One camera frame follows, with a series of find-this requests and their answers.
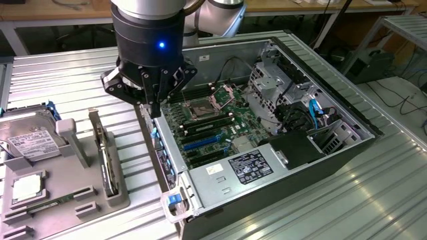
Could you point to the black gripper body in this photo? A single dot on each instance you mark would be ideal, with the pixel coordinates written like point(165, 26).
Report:
point(146, 37)

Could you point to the graphics card with metal bracket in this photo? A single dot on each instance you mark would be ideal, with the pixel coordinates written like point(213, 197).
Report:
point(106, 155)

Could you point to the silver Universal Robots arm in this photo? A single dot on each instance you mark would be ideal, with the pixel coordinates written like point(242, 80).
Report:
point(216, 15)

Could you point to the black RAM slot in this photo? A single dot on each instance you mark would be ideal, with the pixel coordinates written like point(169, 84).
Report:
point(196, 92)

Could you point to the blue expansion slot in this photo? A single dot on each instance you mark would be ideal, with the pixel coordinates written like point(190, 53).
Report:
point(200, 143)

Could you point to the thin locking lever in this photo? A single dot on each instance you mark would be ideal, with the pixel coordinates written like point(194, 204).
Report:
point(185, 97)

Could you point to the CPU socket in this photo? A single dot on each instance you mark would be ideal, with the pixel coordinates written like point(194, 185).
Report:
point(201, 108)

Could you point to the metal socket cover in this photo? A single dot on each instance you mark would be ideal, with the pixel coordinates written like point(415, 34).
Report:
point(222, 96)

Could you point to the black RAM stick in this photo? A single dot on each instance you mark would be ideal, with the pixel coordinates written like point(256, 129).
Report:
point(208, 125)

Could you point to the blue disk carrier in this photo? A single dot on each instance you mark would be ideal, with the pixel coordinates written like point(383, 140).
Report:
point(53, 110)

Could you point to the green motherboard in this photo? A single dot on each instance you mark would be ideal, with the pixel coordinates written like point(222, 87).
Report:
point(233, 125)

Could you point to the wooden desk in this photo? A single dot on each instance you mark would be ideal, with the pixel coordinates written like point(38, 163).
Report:
point(66, 12)

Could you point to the metal disk bay cage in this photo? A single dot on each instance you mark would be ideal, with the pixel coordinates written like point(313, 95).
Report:
point(266, 87)

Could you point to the silver chipset heat sink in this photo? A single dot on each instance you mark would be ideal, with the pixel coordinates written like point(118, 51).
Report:
point(242, 143)

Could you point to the hard disk with white label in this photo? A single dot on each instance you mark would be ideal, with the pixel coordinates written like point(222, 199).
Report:
point(29, 140)

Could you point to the grey parts rack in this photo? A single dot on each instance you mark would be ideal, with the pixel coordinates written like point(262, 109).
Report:
point(66, 180)

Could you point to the grey power supply unit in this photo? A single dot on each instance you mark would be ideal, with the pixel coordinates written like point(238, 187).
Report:
point(233, 175)

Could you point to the black plastic shroud box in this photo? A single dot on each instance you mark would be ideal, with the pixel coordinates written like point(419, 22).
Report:
point(294, 150)

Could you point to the blue case latch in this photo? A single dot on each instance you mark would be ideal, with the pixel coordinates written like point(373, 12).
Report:
point(173, 199)

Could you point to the silver CPU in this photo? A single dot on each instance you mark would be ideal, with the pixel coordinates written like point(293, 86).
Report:
point(28, 187)

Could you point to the green RAM stick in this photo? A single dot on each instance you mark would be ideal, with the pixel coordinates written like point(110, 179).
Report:
point(53, 203)

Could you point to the black open PC case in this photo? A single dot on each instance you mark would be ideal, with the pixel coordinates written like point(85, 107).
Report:
point(300, 175)

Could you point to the black device on floor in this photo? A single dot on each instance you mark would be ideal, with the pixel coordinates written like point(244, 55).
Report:
point(373, 65)

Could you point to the metal slat table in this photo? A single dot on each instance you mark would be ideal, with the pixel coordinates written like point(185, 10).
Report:
point(403, 27)

